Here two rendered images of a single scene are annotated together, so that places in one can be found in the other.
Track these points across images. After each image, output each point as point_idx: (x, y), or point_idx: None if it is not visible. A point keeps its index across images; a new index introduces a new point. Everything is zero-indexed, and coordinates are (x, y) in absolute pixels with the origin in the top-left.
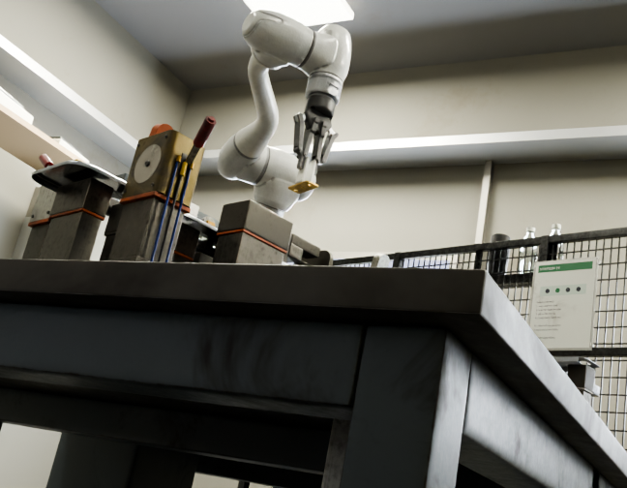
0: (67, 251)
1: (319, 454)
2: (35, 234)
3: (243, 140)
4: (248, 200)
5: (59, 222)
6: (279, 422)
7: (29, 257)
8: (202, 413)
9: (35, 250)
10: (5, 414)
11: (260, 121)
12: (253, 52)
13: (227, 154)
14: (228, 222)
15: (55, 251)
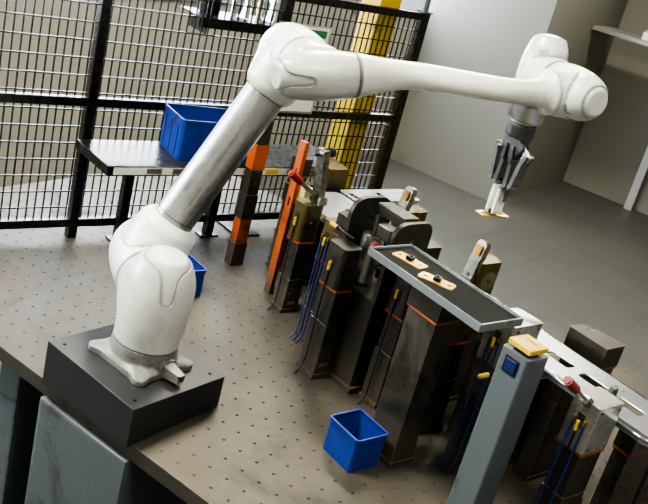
0: (641, 476)
1: None
2: (584, 461)
3: (374, 91)
4: (624, 347)
5: (636, 458)
6: None
7: (578, 479)
8: None
9: (585, 473)
10: None
11: (423, 90)
12: (558, 111)
13: (338, 95)
14: (608, 362)
15: (632, 478)
